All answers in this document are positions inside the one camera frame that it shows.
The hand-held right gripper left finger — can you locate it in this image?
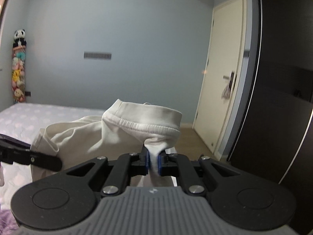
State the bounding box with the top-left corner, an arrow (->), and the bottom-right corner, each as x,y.
66,143 -> 149,197

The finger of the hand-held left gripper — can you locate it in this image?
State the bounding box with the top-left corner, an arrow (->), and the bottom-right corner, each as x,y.
0,133 -> 63,172

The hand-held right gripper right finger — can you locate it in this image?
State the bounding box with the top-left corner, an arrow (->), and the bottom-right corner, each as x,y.
158,149 -> 236,197

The cream white sweatshirt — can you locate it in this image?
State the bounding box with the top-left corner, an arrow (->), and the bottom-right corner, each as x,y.
31,99 -> 183,189

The polka dot bed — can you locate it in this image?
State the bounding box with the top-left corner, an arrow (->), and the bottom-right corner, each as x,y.
0,102 -> 109,202

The purple fuzzy robe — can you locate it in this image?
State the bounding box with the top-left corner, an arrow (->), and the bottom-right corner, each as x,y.
0,211 -> 19,235

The clear tube of plush toys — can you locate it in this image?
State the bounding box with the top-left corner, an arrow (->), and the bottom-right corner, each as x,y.
11,45 -> 27,104

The small hanging cloth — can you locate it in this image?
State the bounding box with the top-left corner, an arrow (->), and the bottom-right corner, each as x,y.
221,80 -> 232,100

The cream door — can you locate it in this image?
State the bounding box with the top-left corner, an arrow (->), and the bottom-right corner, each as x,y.
193,0 -> 248,160

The panda plush toy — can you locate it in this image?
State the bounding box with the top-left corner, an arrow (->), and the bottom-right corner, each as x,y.
13,29 -> 26,47

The dark wardrobe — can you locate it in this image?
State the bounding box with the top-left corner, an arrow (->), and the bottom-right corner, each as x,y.
227,0 -> 313,235

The metal door handle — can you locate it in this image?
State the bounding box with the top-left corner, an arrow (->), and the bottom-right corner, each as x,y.
223,71 -> 237,95

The window with dark frame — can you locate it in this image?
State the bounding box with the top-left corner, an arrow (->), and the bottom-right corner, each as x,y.
0,0 -> 12,72

